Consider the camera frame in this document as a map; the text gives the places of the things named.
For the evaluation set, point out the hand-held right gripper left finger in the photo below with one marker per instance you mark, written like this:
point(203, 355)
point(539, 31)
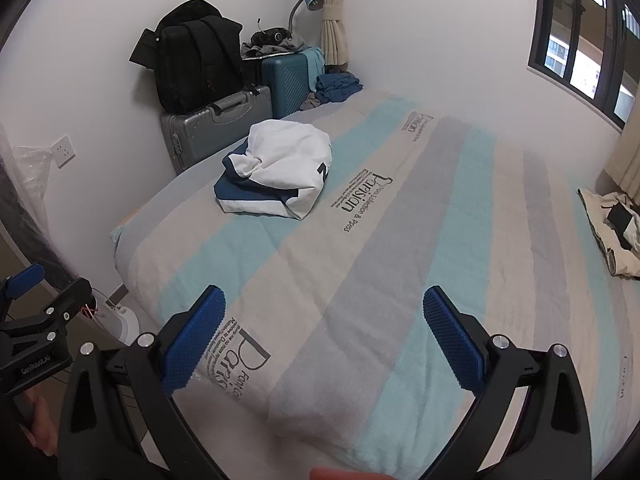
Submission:
point(195, 340)

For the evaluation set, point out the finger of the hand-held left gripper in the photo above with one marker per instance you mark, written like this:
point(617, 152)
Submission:
point(70, 300)
point(27, 280)

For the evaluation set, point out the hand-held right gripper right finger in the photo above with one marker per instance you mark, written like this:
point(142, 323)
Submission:
point(455, 340)

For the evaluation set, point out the white and blue hooded jacket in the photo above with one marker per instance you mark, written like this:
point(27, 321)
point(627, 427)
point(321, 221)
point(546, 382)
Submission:
point(285, 160)

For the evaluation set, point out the beige and white clothes pile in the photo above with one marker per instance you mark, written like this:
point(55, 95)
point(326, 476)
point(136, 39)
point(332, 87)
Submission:
point(595, 210)

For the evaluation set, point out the blue clothes pile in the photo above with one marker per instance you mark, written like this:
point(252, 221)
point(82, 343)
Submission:
point(337, 87)

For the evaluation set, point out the grey clothes pile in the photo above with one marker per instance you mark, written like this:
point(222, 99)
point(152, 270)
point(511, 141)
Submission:
point(295, 47)

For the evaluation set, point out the person's left hand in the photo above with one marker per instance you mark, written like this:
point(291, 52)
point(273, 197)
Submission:
point(42, 425)

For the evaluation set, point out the person's right hand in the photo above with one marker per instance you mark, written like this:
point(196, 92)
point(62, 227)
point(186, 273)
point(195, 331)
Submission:
point(345, 475)

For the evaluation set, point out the white floor appliance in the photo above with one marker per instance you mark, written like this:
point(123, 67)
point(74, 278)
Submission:
point(122, 322)

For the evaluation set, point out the plastic wrapped dark mattress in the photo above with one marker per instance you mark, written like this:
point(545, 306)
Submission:
point(20, 200)

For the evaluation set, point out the striped bed blanket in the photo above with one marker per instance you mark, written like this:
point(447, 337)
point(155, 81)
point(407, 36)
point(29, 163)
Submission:
point(400, 260)

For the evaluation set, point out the silver suitcase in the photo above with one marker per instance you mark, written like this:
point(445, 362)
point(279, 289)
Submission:
point(200, 135)

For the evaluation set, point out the beige curtain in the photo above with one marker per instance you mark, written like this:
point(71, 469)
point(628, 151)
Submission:
point(332, 20)
point(625, 160)

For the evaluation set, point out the small grey cloth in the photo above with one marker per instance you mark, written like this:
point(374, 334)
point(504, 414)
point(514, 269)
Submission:
point(311, 103)

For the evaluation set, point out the teal suitcase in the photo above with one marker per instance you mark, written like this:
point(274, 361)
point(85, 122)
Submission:
point(285, 85)

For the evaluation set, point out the black backpack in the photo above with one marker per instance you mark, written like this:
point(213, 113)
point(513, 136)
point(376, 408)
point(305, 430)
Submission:
point(195, 60)

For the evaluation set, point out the light teal cloth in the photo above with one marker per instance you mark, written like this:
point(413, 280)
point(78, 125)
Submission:
point(314, 62)

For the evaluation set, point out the black headphones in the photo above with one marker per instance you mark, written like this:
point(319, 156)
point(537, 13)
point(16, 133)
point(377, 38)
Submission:
point(270, 36)

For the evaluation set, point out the dark framed window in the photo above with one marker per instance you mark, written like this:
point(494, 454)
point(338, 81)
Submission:
point(560, 45)

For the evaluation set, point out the white wall socket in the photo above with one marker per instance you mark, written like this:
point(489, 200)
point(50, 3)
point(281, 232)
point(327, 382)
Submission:
point(63, 151)

